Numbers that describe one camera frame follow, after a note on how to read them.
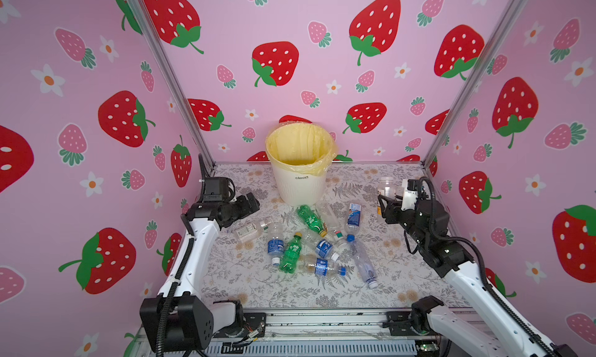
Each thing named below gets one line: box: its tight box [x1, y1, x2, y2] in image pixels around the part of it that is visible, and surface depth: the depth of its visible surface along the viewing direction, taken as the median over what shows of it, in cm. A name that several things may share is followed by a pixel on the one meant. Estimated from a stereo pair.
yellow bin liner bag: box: [266, 121, 338, 176], surface depth 98 cm
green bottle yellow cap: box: [279, 232, 303, 274], surface depth 87 cm
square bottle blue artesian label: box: [344, 203, 362, 243], surface depth 97 cm
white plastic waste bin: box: [265, 144, 339, 207], surface depth 88 cm
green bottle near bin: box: [296, 204, 328, 238], surface depth 95 cm
